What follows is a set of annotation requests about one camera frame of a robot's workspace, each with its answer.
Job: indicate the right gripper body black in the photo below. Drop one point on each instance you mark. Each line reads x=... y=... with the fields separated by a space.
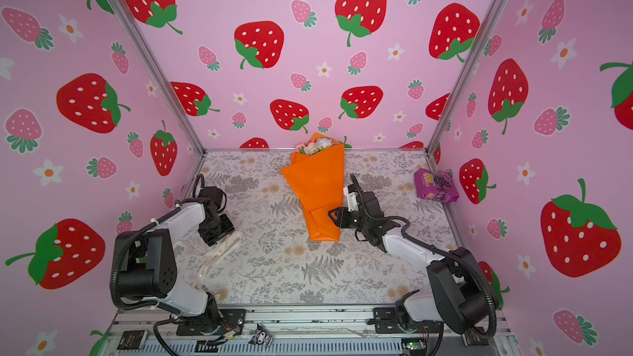
x=351 y=219

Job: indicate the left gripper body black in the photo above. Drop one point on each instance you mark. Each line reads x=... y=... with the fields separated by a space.
x=218 y=230

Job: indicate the orange wrapping paper sheet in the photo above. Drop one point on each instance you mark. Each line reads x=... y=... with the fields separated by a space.
x=318 y=182

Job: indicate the white blue fake rose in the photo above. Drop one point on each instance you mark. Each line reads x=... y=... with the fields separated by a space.
x=323 y=143

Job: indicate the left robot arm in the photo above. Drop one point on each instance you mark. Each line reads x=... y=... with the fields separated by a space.
x=144 y=271

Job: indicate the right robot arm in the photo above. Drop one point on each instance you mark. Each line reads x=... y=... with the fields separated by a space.
x=462 y=297

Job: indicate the clear ribbon strip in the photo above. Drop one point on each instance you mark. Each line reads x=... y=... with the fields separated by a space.
x=197 y=261

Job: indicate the purple snack bag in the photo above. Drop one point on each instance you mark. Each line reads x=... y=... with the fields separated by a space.
x=435 y=186

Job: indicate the small black box left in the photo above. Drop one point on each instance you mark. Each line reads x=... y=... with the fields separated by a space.
x=132 y=340

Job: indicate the small black box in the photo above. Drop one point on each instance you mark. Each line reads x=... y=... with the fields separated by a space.
x=132 y=340
x=472 y=339

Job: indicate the small black box right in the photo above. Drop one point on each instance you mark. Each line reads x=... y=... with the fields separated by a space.
x=472 y=339

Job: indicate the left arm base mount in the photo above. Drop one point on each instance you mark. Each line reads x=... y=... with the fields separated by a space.
x=214 y=321

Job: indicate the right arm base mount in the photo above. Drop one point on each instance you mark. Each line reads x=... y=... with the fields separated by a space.
x=413 y=313

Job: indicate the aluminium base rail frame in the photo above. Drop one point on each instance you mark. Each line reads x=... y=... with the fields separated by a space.
x=300 y=330

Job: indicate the aluminium corner post right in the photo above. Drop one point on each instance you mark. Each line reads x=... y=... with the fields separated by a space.
x=488 y=26

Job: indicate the aluminium corner post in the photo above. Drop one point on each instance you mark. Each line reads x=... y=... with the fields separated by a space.
x=144 y=51
x=488 y=26

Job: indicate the aluminium corner post left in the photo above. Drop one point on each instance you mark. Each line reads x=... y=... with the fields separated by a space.
x=144 y=51

